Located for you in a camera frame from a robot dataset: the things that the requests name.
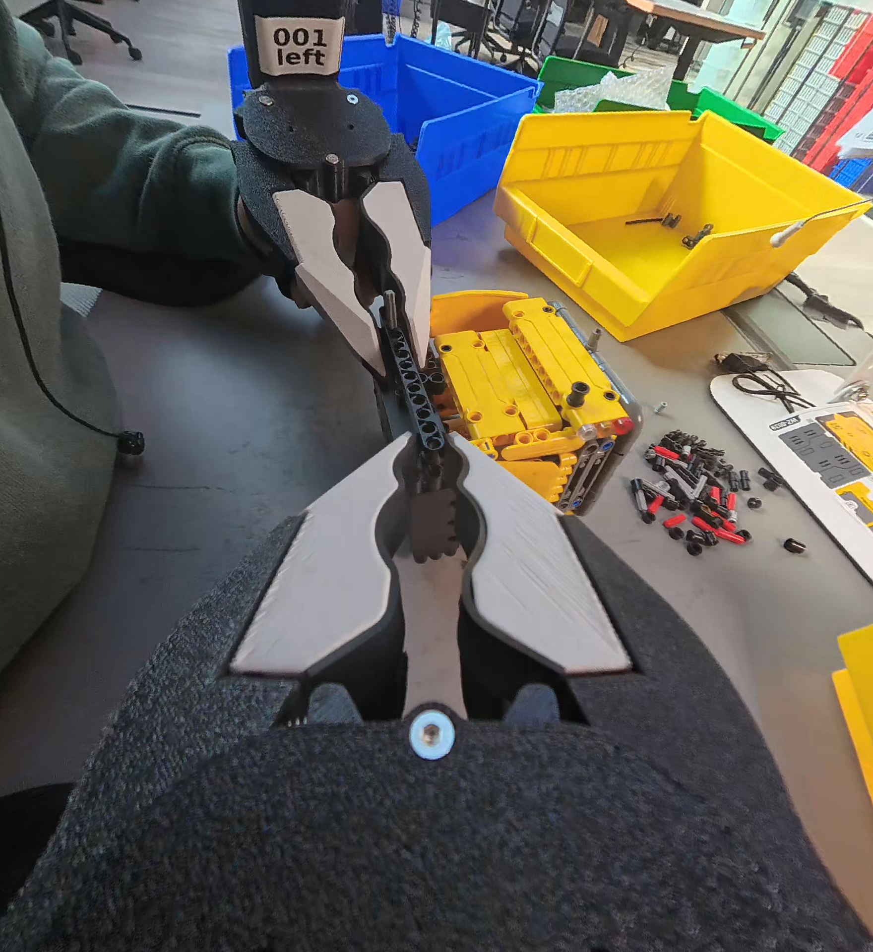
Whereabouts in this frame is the small parts drawer cabinet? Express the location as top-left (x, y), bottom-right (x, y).
top-left (760, 3), bottom-right (873, 176)

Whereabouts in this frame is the person in green sweatshirt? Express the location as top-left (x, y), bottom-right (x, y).
top-left (0, 0), bottom-right (147, 718)

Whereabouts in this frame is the black office chair base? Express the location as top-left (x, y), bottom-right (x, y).
top-left (18, 0), bottom-right (143, 64)

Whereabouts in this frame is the instruction booklet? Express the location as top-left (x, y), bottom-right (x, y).
top-left (710, 369), bottom-right (873, 614)

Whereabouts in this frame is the bubble wrap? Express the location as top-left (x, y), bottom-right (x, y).
top-left (554, 70), bottom-right (674, 114)

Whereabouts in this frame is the black cable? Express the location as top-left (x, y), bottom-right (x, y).
top-left (714, 352), bottom-right (817, 414)

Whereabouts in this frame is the black clamp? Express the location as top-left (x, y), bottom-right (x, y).
top-left (785, 273), bottom-right (865, 332)

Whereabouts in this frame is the black lego beam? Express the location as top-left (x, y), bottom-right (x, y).
top-left (374, 292), bottom-right (461, 563)

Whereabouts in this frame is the yellow lego robot model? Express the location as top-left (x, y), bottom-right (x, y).
top-left (374, 290), bottom-right (643, 516)

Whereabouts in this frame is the yellow plastic bin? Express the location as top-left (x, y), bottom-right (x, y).
top-left (494, 110), bottom-right (873, 343)

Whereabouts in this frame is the pile of small lego pins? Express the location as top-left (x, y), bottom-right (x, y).
top-left (630, 428), bottom-right (810, 559)

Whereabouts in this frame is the black earphone with cable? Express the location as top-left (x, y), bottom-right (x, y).
top-left (0, 122), bottom-right (146, 456)

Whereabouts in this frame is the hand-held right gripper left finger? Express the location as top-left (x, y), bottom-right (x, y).
top-left (230, 433), bottom-right (417, 696)

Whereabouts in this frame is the black office chair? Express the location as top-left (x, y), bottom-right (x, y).
top-left (429, 0), bottom-right (549, 71)

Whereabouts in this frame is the wooden desk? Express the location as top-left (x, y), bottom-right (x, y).
top-left (626, 0), bottom-right (768, 60)

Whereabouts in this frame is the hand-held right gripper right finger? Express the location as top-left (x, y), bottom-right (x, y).
top-left (447, 437), bottom-right (632, 696)

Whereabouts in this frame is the thin wire with white tip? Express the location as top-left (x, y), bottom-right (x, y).
top-left (770, 195), bottom-right (873, 248)

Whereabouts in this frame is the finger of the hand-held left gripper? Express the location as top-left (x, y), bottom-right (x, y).
top-left (271, 190), bottom-right (391, 382)
top-left (361, 181), bottom-right (435, 368)

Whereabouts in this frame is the green plastic bin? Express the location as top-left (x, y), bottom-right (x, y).
top-left (537, 56), bottom-right (786, 142)

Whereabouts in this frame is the blue plastic bin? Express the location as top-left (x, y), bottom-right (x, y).
top-left (228, 33), bottom-right (544, 228)

